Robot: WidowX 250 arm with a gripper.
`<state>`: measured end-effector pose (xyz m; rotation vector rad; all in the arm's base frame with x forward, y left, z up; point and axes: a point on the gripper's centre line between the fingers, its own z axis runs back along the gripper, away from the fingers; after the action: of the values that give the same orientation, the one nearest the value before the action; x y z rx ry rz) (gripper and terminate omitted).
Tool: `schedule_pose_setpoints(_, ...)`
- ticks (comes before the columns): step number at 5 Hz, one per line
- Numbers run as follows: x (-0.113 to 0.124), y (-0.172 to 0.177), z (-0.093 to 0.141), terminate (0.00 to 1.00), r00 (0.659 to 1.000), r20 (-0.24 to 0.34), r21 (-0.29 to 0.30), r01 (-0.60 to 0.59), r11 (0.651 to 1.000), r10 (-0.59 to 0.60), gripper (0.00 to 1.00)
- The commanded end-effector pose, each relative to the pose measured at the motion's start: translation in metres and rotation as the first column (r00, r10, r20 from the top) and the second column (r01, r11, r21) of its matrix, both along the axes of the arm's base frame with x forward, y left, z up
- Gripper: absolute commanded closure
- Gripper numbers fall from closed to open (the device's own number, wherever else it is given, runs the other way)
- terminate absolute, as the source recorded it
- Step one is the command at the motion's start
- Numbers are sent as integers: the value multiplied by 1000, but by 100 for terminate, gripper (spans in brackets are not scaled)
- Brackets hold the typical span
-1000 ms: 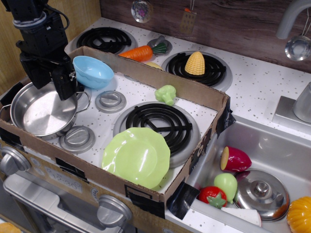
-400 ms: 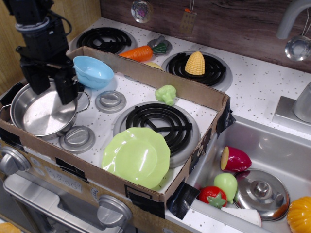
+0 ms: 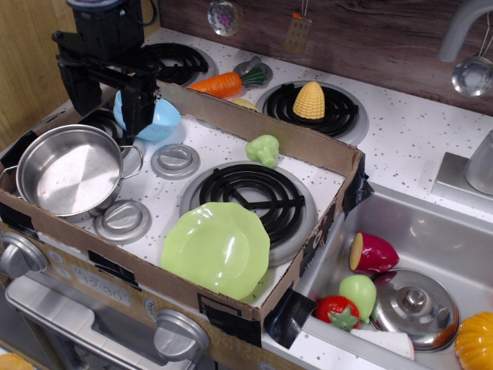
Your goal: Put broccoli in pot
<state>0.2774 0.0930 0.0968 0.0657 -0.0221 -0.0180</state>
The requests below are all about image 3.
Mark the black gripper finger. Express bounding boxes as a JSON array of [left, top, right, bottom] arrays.
[[58, 56, 102, 116], [121, 75, 159, 137]]

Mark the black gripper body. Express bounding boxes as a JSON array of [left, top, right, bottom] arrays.
[[52, 1, 158, 88]]

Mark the green toy broccoli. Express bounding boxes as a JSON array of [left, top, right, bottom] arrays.
[[245, 135, 280, 168]]

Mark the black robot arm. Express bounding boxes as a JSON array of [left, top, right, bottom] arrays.
[[52, 1, 158, 136]]

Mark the stainless steel pot lid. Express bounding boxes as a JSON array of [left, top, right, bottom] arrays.
[[370, 268, 460, 352]]

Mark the black front left burner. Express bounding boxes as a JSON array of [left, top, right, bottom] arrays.
[[79, 109, 134, 146]]

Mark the black burner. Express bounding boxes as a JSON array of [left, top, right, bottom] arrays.
[[257, 81, 369, 146], [79, 109, 134, 146], [143, 42, 218, 86], [179, 161, 317, 268]]

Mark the light blue plastic bowl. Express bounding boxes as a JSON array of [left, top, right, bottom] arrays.
[[113, 91, 181, 142]]

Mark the black back left burner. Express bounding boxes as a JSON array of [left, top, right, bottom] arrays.
[[143, 42, 218, 86]]

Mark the silver stove top knob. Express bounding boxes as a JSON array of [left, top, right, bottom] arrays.
[[93, 200, 152, 244], [151, 143, 200, 180]]

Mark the silver stove knob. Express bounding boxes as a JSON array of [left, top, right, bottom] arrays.
[[151, 143, 200, 180], [233, 56, 273, 87], [93, 200, 152, 244]]

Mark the orange toy carrot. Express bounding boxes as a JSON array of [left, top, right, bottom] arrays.
[[188, 67, 265, 98]]

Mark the yellow toy behind fence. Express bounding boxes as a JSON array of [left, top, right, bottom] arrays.
[[231, 98, 258, 112]]

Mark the silver back stove knob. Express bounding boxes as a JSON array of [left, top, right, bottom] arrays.
[[233, 56, 273, 87]]

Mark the hanging steel strainer spoon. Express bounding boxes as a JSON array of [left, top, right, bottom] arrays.
[[207, 0, 243, 37]]

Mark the brown cardboard fence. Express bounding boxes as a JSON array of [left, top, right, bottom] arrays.
[[1, 84, 371, 363]]

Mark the yellow toy corn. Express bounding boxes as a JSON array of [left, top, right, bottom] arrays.
[[293, 82, 326, 119]]

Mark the light green plastic plate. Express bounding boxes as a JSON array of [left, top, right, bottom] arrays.
[[160, 202, 270, 300]]

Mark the black front right burner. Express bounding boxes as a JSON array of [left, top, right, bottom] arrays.
[[179, 161, 317, 268]]

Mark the hanging metal grater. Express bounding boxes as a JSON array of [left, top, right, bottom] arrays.
[[283, 0, 312, 54]]

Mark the silver oven knob left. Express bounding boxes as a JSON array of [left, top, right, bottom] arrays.
[[1, 232, 49, 279]]

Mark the silver oven knob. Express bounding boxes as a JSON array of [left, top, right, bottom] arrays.
[[153, 309, 210, 362], [1, 232, 49, 279]]

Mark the black back right burner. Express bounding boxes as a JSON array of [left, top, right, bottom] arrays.
[[257, 81, 369, 146]]

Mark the silver oven knob right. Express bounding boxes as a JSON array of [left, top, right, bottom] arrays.
[[153, 309, 210, 362]]

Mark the purple toy eggplant half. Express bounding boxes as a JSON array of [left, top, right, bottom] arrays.
[[349, 232, 400, 274]]

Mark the orange object bottom left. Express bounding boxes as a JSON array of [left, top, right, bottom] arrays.
[[0, 353, 34, 370]]

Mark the red toy strawberry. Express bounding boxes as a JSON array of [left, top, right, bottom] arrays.
[[314, 295, 361, 331]]

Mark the green toy pear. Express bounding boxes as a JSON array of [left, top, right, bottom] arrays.
[[339, 274, 377, 324]]

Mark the hanging steel ladle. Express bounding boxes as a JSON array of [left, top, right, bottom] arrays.
[[451, 12, 492, 97]]

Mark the grey faucet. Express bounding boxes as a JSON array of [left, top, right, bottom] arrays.
[[432, 1, 492, 209]]

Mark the silver sink basin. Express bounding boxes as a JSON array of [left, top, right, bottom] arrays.
[[297, 185, 492, 369]]

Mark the orange toy pumpkin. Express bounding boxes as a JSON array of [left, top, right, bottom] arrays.
[[454, 312, 492, 370]]

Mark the silver oven door handle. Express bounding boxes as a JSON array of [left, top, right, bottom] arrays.
[[5, 277, 195, 369]]

